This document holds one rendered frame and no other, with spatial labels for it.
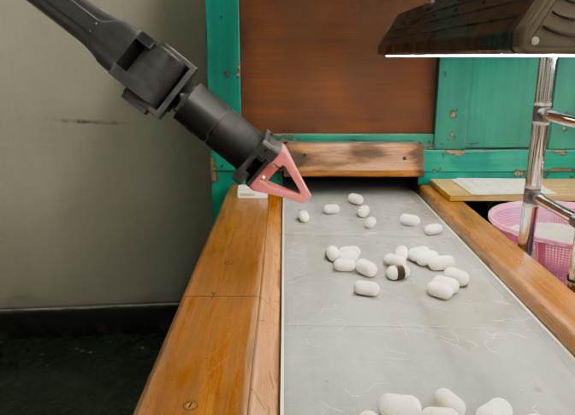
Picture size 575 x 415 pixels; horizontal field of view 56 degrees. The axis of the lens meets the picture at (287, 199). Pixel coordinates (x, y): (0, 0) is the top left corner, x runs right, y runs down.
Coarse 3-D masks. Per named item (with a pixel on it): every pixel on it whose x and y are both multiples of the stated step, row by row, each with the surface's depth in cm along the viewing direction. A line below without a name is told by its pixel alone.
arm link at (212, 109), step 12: (180, 96) 68; (192, 96) 67; (204, 96) 67; (216, 96) 69; (180, 108) 67; (192, 108) 67; (204, 108) 67; (216, 108) 68; (228, 108) 69; (180, 120) 68; (192, 120) 67; (204, 120) 67; (216, 120) 67; (192, 132) 69; (204, 132) 68
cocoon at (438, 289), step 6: (432, 282) 69; (438, 282) 69; (432, 288) 69; (438, 288) 69; (444, 288) 68; (450, 288) 68; (432, 294) 69; (438, 294) 69; (444, 294) 68; (450, 294) 68
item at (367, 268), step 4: (360, 260) 77; (364, 260) 76; (356, 264) 77; (360, 264) 76; (364, 264) 76; (368, 264) 75; (372, 264) 75; (356, 268) 77; (360, 268) 76; (364, 268) 75; (368, 268) 75; (372, 268) 75; (376, 268) 75; (360, 272) 76; (364, 272) 76; (368, 272) 75; (372, 272) 75
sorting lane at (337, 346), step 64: (320, 256) 84; (384, 256) 84; (320, 320) 63; (384, 320) 63; (448, 320) 63; (512, 320) 63; (320, 384) 51; (384, 384) 51; (448, 384) 51; (512, 384) 51
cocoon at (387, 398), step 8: (384, 400) 46; (392, 400) 46; (400, 400) 45; (408, 400) 45; (416, 400) 46; (384, 408) 45; (392, 408) 45; (400, 408) 45; (408, 408) 45; (416, 408) 45
